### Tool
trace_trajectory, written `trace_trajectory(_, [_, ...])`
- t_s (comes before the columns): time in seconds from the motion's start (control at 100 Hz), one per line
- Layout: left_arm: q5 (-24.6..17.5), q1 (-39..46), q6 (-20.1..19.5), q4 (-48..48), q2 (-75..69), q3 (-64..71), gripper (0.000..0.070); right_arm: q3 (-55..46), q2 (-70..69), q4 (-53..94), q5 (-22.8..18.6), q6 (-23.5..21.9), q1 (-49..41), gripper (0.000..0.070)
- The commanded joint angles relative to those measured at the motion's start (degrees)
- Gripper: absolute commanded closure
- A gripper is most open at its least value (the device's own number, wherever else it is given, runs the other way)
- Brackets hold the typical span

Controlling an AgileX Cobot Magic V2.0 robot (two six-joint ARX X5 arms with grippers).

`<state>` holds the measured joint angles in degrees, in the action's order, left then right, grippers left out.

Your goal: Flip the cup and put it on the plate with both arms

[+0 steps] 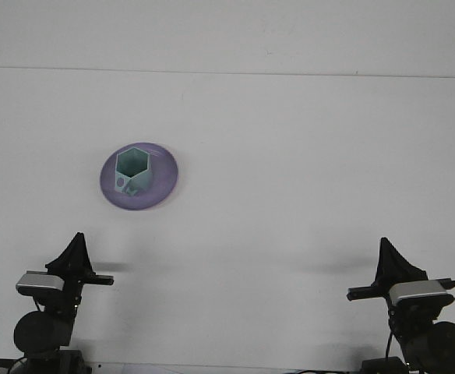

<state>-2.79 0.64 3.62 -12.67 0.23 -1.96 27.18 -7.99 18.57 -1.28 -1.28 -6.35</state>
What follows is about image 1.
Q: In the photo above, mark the pale blue hexagonal cup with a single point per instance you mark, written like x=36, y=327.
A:
x=134, y=167

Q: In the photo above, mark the pale purple round plate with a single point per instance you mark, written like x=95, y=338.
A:
x=163, y=187

